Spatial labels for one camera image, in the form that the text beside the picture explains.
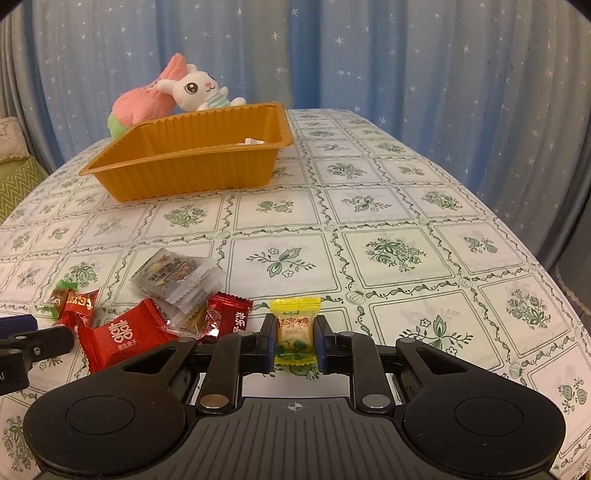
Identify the white candy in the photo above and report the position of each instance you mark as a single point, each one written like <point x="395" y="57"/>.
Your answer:
<point x="254" y="141"/>

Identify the yellow candy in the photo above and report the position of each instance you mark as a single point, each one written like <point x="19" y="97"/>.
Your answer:
<point x="295" y="323"/>

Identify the large red candy packet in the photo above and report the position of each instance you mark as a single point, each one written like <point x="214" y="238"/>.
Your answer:
<point x="124" y="334"/>

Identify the dark red candy packet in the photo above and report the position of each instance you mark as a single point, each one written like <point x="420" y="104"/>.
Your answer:
<point x="228" y="316"/>

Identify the clear packet with brown snack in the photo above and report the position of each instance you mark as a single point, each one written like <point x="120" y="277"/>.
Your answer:
<point x="189" y="323"/>

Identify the blue starry curtain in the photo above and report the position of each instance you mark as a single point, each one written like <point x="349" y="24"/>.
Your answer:
<point x="323" y="55"/>

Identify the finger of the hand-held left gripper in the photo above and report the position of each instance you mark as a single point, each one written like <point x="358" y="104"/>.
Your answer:
<point x="41" y="344"/>
<point x="16" y="323"/>

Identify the grey fabric with lace trim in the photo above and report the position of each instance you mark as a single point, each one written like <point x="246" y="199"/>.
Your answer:
<point x="575" y="286"/>

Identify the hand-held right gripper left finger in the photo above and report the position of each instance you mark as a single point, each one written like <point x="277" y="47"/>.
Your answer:
<point x="271" y="346"/>

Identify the pink star plush toy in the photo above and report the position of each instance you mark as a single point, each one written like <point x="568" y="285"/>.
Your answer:
<point x="138" y="108"/>

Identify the small red twisted candy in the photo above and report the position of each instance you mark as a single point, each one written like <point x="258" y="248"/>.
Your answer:
<point x="78" y="304"/>

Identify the grey curtain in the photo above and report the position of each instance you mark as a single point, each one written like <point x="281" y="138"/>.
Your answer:
<point x="23" y="83"/>

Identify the clear empty-looking snack packet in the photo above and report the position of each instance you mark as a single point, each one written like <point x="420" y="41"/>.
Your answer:
<point x="198" y="290"/>

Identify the beige cushion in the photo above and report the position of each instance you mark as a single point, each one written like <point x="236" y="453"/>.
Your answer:
<point x="10" y="136"/>

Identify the orange plastic tray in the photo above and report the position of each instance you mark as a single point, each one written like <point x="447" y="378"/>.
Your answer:
<point x="184" y="170"/>

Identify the white bunny plush toy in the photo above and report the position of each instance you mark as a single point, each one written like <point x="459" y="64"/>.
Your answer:
<point x="198" y="87"/>

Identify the small green and red candy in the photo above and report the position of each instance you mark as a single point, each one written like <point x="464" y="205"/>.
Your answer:
<point x="56" y="300"/>

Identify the clear packet with dark print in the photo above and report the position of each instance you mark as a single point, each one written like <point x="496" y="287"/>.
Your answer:
<point x="171" y="270"/>

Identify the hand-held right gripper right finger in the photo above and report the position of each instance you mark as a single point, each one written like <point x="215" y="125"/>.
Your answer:
<point x="321" y="346"/>

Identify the green zigzag cushion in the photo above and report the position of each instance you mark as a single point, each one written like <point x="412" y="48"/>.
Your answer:
<point x="21" y="184"/>

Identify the green floral tablecloth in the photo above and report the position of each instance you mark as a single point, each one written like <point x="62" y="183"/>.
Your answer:
<point x="392" y="230"/>

